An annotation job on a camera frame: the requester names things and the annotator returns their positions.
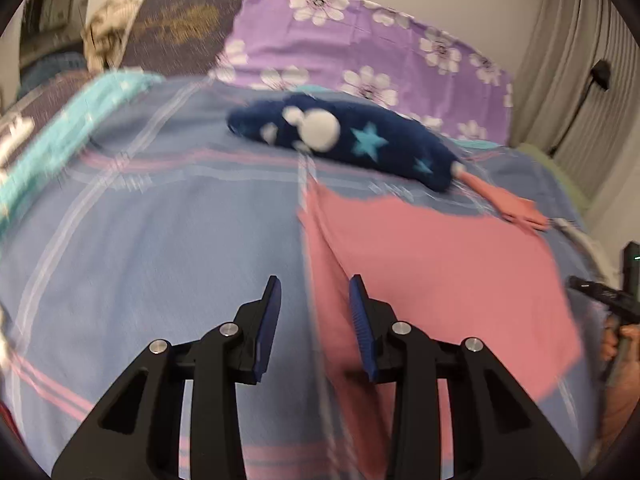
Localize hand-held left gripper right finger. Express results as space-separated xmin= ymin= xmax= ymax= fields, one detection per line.
xmin=348 ymin=274 xmax=583 ymax=480

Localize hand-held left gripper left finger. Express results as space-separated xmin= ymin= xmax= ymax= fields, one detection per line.
xmin=52 ymin=275 xmax=283 ymax=480

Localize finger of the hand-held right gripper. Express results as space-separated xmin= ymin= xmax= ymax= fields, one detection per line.
xmin=567 ymin=276 xmax=640 ymax=325

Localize pink long-sleeve shirt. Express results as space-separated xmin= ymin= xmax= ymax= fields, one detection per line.
xmin=297 ymin=180 xmax=583 ymax=480

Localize person's right forearm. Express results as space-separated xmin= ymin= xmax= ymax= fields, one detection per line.
xmin=597 ymin=360 xmax=640 ymax=456

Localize person's right hand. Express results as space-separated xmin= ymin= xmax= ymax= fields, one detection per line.
xmin=601 ymin=324 xmax=640 ymax=362

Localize blue plaid bed sheet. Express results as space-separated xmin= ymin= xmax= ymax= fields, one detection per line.
xmin=0 ymin=76 xmax=616 ymax=480

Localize black floor lamp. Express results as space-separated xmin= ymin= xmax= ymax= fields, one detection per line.
xmin=547 ymin=59 xmax=613 ymax=157

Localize navy star-print fleece garment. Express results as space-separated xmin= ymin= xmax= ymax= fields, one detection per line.
xmin=226 ymin=92 xmax=465 ymax=193

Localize beige curtain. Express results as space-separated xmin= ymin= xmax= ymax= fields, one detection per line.
xmin=510 ymin=0 xmax=640 ymax=241

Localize purple floral pillow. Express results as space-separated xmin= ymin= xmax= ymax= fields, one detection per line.
xmin=210 ymin=0 xmax=515 ymax=148

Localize teal cloth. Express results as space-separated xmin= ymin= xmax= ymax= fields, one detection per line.
xmin=0 ymin=71 xmax=163 ymax=226

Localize dark tree-print cushion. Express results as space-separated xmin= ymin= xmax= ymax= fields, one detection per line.
xmin=120 ymin=0 xmax=253 ymax=78

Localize dark deer-print blanket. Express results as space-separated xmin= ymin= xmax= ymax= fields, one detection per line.
xmin=0 ymin=70 xmax=96 ymax=181

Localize beige knit cloth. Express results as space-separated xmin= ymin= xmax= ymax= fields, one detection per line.
xmin=81 ymin=0 xmax=142 ymax=73

